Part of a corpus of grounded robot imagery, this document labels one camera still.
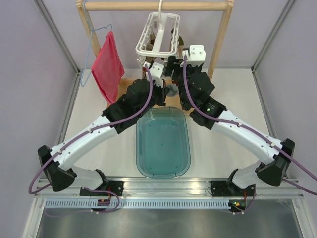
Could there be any grey ankle sock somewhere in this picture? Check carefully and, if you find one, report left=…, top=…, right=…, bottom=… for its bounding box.
left=166, top=84, right=179, bottom=97

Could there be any white clip sock hanger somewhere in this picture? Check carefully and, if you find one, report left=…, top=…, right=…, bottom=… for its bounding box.
left=135, top=0, right=180, bottom=68

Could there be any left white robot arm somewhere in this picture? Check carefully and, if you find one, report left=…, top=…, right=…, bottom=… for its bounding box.
left=38, top=78, right=169, bottom=196

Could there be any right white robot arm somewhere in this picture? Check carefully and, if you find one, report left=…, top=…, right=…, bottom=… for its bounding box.
left=165, top=56, right=295, bottom=195

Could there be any argyle patterned sock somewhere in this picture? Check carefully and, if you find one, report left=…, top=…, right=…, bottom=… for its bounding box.
left=141, top=56, right=156, bottom=78

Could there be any cream striped sock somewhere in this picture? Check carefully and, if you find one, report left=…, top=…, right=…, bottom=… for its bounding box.
left=169, top=28, right=184, bottom=58

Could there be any wooden clothes rack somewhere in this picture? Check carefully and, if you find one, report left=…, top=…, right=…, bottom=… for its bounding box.
left=75, top=0, right=234, bottom=119

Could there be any blue translucent plastic bin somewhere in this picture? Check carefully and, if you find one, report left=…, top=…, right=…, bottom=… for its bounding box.
left=136, top=107, right=191, bottom=179

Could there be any red mesh cloth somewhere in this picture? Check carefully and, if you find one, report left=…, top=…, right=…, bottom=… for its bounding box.
left=91, top=31, right=124, bottom=104

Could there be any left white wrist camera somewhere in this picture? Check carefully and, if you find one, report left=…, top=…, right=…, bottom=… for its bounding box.
left=143, top=62, right=164, bottom=88

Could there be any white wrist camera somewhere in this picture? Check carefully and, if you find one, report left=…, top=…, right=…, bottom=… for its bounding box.
left=143, top=62, right=164, bottom=88
left=182, top=45, right=206, bottom=67

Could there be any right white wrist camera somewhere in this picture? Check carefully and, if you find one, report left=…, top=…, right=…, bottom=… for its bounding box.
left=182, top=45, right=206, bottom=67

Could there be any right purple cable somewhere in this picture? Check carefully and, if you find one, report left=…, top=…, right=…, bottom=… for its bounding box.
left=183, top=56, right=317, bottom=196

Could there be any purple cable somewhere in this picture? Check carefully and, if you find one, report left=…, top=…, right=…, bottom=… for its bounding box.
left=183, top=56, right=317, bottom=196
left=28, top=64, right=153, bottom=195

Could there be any blue wire hanger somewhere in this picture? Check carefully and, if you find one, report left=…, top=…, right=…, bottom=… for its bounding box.
left=80, top=0, right=113, bottom=87

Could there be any aluminium mounting rail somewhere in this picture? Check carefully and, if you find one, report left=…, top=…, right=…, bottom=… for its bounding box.
left=34, top=175, right=305, bottom=199

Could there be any right aluminium frame post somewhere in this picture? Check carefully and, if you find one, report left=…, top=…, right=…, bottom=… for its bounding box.
left=251, top=0, right=297, bottom=74

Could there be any aluminium frame post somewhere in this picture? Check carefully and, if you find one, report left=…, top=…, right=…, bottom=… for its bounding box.
left=33, top=0, right=80, bottom=76
left=251, top=0, right=297, bottom=74

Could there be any left aluminium frame post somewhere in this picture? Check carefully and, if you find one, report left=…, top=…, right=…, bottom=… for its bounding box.
left=33, top=0, right=80, bottom=76

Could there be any slotted cable duct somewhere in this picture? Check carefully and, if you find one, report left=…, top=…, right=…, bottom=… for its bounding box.
left=45, top=199, right=231, bottom=209

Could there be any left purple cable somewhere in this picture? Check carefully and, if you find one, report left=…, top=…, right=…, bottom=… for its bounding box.
left=28, top=64, right=153, bottom=195

